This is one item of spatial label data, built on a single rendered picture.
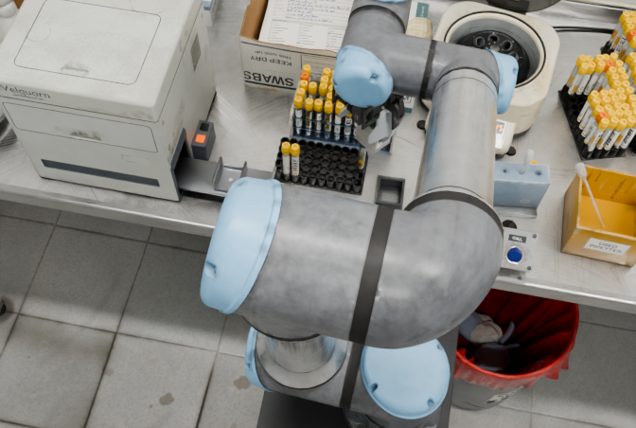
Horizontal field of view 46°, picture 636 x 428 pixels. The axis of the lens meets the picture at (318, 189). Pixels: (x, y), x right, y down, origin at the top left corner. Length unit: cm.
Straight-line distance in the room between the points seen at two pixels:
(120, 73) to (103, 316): 121
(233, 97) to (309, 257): 100
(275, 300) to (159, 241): 181
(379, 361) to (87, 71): 64
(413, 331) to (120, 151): 83
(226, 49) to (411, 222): 109
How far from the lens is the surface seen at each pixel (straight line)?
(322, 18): 161
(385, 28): 95
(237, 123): 152
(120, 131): 127
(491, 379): 181
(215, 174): 137
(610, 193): 150
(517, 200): 143
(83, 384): 227
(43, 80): 126
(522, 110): 147
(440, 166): 72
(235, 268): 59
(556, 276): 142
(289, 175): 142
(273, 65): 150
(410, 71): 92
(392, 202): 138
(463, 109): 81
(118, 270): 238
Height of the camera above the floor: 210
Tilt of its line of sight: 59 degrees down
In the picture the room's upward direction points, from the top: 2 degrees clockwise
